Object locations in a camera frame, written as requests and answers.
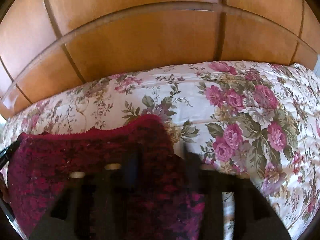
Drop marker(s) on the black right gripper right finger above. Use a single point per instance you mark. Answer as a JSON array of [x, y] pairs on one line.
[[233, 207]]

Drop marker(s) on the floral bedspread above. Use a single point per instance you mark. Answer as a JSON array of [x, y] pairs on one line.
[[241, 117]]

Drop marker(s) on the crimson patterned knit garment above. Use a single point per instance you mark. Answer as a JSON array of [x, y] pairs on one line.
[[164, 208]]

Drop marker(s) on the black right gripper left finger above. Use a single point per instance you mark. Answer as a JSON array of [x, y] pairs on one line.
[[95, 206]]

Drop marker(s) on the wooden headboard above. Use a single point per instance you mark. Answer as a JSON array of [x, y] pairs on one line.
[[49, 46]]

